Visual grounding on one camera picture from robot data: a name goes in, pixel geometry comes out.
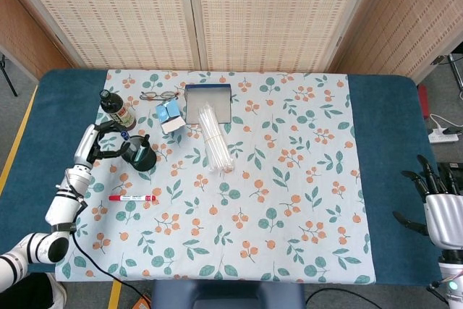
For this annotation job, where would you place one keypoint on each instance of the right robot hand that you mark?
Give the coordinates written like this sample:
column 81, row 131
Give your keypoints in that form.
column 443, row 215

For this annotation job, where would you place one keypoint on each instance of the blue table cover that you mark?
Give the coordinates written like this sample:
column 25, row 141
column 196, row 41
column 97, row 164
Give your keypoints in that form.
column 390, row 135

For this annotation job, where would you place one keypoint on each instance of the green marker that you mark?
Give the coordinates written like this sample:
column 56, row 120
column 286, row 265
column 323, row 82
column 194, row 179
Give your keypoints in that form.
column 145, row 140

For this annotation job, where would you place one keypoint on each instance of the black frame eyeglasses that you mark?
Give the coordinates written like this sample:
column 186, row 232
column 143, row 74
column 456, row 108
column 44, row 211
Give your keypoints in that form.
column 167, row 94

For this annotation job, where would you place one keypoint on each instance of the red floor object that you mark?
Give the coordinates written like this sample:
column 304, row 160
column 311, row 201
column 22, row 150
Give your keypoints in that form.
column 424, row 101

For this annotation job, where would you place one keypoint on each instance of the open blue grey box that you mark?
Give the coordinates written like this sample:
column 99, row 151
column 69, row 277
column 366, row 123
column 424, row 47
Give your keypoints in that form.
column 213, row 97

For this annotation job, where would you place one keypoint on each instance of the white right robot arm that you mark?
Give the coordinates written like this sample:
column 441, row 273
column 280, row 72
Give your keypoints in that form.
column 452, row 269

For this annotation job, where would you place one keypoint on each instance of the bamboo folding screen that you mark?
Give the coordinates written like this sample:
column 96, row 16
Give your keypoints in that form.
column 253, row 12

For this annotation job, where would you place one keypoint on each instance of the blue cap white marker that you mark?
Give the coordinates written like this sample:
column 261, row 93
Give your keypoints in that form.
column 125, row 135

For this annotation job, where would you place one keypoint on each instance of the black mesh pen holder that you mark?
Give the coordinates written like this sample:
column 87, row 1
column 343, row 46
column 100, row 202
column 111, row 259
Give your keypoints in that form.
column 143, row 166

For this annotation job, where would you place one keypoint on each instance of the orange foot pedal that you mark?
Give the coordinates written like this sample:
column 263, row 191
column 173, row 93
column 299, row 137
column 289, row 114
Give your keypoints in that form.
column 144, row 302

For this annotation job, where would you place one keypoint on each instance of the dark bottle with label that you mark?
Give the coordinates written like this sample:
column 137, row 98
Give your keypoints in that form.
column 117, row 111

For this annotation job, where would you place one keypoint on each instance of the bundle of clear straws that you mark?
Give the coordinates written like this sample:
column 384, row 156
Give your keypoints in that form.
column 217, row 142

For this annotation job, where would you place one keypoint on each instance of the white power strip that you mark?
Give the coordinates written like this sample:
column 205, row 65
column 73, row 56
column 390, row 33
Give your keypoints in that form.
column 443, row 138

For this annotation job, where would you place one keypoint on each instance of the metal stand with black head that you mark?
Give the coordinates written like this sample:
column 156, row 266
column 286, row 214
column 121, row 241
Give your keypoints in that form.
column 454, row 66

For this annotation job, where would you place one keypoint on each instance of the black tripod stand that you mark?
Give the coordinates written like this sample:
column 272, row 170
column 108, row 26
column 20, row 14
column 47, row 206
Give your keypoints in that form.
column 7, row 74

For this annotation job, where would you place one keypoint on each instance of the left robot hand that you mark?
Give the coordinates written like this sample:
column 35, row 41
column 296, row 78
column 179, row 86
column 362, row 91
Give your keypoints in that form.
column 86, row 144

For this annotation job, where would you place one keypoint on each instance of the fruit and leaf print tablecloth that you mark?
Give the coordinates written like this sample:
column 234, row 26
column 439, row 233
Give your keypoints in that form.
column 260, row 215

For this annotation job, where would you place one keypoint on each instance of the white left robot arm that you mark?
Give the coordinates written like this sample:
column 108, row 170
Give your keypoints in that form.
column 63, row 207

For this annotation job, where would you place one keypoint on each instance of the red cap white marker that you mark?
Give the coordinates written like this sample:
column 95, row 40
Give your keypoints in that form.
column 132, row 198

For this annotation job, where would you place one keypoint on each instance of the small blue cardboard box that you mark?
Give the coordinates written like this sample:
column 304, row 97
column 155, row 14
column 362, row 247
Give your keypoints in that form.
column 170, row 117

